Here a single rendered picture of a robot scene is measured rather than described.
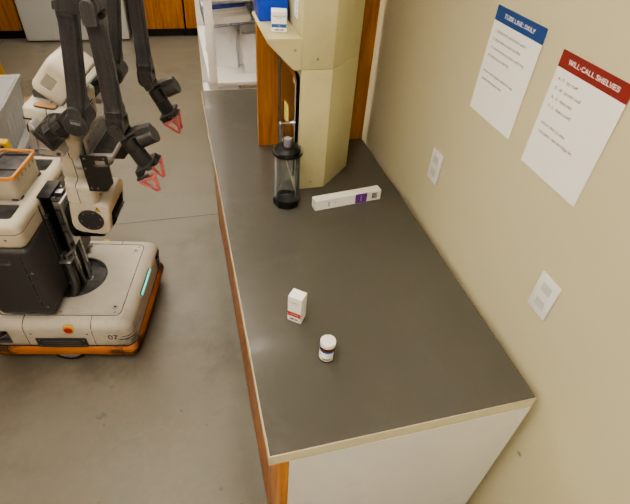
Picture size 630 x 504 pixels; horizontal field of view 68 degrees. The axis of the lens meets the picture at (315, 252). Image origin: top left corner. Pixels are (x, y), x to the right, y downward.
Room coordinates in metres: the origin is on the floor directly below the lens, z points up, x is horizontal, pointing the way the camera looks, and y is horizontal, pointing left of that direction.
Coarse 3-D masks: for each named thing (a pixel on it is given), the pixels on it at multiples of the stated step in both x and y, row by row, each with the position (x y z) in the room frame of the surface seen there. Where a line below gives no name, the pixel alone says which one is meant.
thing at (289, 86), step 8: (280, 64) 1.84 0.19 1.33; (280, 72) 1.84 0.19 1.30; (288, 72) 1.70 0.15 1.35; (296, 72) 1.60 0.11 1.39; (280, 80) 1.84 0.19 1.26; (288, 80) 1.70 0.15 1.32; (296, 80) 1.57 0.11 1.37; (280, 88) 1.84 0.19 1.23; (288, 88) 1.69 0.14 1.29; (296, 88) 1.57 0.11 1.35; (280, 96) 1.84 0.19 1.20; (288, 96) 1.69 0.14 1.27; (296, 96) 1.57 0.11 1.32; (280, 104) 1.84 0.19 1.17; (288, 104) 1.69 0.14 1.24; (296, 104) 1.57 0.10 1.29; (280, 112) 1.83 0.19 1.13; (288, 112) 1.68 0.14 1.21; (296, 112) 1.57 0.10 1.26; (280, 120) 1.83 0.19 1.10; (288, 120) 1.68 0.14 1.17; (296, 120) 1.57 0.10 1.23; (288, 128) 1.68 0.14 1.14; (296, 128) 1.57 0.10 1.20; (296, 136) 1.57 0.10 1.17
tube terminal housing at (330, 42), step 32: (288, 0) 1.78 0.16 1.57; (320, 0) 1.58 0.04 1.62; (352, 0) 1.69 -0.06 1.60; (320, 32) 1.58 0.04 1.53; (352, 32) 1.71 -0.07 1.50; (320, 64) 1.59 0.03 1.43; (352, 64) 1.73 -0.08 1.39; (320, 96) 1.59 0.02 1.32; (352, 96) 1.76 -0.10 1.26; (320, 128) 1.59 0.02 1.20; (320, 160) 1.59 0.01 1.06
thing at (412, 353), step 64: (256, 128) 2.06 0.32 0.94; (256, 192) 1.52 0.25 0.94; (320, 192) 1.56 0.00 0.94; (384, 192) 1.60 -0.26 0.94; (256, 256) 1.15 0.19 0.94; (320, 256) 1.18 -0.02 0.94; (384, 256) 1.20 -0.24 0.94; (256, 320) 0.88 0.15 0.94; (320, 320) 0.90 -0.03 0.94; (384, 320) 0.92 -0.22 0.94; (448, 320) 0.94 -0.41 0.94; (256, 384) 0.67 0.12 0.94; (320, 384) 0.69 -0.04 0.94; (384, 384) 0.70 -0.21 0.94; (448, 384) 0.72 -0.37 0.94; (512, 384) 0.73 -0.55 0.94; (320, 448) 0.52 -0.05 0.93
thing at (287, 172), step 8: (280, 160) 1.43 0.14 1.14; (288, 160) 1.42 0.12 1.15; (296, 160) 1.44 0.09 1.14; (280, 168) 1.43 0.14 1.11; (288, 168) 1.43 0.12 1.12; (296, 168) 1.45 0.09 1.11; (280, 176) 1.43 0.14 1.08; (288, 176) 1.43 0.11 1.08; (296, 176) 1.45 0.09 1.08; (280, 184) 1.43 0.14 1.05; (288, 184) 1.43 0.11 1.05; (296, 184) 1.45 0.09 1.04; (280, 192) 1.43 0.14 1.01; (288, 192) 1.43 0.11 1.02; (296, 192) 1.45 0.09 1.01; (280, 200) 1.43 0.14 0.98; (288, 200) 1.43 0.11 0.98
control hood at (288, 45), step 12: (252, 12) 1.83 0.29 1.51; (264, 24) 1.69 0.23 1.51; (288, 24) 1.71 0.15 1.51; (264, 36) 1.57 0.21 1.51; (276, 36) 1.57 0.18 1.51; (288, 36) 1.58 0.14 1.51; (276, 48) 1.54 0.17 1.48; (288, 48) 1.55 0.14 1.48; (300, 48) 1.57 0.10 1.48; (288, 60) 1.55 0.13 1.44; (300, 60) 1.57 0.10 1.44
